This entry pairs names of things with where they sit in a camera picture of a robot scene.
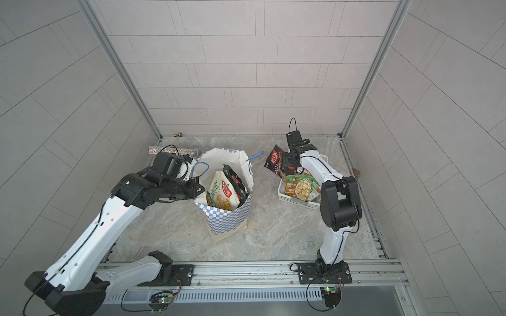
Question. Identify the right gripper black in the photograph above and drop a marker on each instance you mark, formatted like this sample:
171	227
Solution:
284	163

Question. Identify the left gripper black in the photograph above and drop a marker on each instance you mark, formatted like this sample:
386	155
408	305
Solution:
193	187

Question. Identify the cream green food packet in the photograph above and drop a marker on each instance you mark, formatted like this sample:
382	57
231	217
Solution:
221	194

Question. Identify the black red condiment packet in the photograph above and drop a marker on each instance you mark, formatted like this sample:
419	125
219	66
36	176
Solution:
237	183

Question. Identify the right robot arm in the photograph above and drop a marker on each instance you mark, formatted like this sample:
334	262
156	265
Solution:
340	202

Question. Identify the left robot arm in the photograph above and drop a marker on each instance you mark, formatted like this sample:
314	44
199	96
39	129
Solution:
72	285

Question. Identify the white plastic basket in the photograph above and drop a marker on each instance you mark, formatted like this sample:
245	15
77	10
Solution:
283	197

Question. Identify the left circuit board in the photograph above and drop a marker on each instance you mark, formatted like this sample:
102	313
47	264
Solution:
159	300

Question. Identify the circuit board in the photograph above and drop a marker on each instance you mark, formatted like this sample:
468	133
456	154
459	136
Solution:
159	300
331	296

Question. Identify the right circuit board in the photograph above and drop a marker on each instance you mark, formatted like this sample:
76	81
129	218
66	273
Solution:
331	296

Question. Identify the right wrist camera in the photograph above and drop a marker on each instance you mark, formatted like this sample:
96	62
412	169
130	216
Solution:
295	138

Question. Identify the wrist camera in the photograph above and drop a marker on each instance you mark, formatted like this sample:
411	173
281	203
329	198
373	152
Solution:
295	138
186	167

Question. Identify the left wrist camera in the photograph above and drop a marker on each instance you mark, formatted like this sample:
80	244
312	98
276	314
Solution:
186	167

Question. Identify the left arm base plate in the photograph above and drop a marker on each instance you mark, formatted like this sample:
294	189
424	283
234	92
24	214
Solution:
174	274

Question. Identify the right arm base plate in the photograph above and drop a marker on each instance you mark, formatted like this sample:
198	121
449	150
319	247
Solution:
320	273

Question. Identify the aluminium mounting rail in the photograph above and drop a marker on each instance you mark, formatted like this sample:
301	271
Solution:
280	274

